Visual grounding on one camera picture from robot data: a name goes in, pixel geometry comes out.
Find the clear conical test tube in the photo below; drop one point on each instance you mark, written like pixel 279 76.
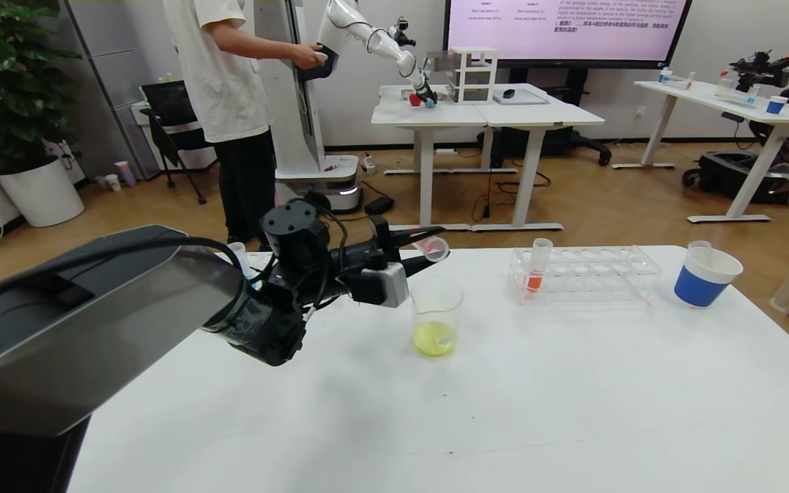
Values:
pixel 698 248
pixel 430 245

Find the glass beaker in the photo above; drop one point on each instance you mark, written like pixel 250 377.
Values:
pixel 435 335

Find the white drawer unit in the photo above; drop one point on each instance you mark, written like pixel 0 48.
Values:
pixel 473 75

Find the red apple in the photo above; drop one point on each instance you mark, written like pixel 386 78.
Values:
pixel 414 100

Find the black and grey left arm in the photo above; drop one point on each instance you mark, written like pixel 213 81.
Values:
pixel 93 329

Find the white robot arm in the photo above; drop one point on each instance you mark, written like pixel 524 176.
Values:
pixel 343 14

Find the black display stand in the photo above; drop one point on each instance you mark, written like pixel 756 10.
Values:
pixel 576 144

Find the test tube with red liquid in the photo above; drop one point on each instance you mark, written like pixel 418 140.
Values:
pixel 535 281

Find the small white cup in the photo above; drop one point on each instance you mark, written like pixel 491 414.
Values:
pixel 111 183

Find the grey cabinet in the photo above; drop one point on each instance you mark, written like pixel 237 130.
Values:
pixel 114 61

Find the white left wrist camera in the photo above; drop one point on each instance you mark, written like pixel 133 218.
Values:
pixel 391 287

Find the black power adapter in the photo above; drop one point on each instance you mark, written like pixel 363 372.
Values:
pixel 379 205

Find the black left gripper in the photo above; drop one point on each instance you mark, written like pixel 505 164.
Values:
pixel 381 241

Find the blue and white paper cup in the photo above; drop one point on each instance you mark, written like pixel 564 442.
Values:
pixel 699 291

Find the black chair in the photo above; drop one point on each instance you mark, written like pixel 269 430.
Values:
pixel 165 103

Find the person in white shirt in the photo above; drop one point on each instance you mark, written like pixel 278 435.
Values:
pixel 220 82

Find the white plant pot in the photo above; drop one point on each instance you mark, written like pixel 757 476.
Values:
pixel 42 195

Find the small blue cup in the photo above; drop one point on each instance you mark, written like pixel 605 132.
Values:
pixel 776 107
pixel 666 77

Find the white desk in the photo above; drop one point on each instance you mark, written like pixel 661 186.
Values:
pixel 696 93
pixel 545 116
pixel 429 116

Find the grey tray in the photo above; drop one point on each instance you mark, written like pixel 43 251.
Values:
pixel 528 99

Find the green potted plant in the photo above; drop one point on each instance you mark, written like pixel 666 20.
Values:
pixel 4 82

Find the test tube with blue liquid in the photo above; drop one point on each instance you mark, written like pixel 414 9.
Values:
pixel 238 253

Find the black mobile robot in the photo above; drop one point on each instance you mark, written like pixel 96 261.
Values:
pixel 737 178

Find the white robot tower base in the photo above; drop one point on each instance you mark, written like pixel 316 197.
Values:
pixel 312 181

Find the large display screen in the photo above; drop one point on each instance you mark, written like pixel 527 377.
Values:
pixel 572 41

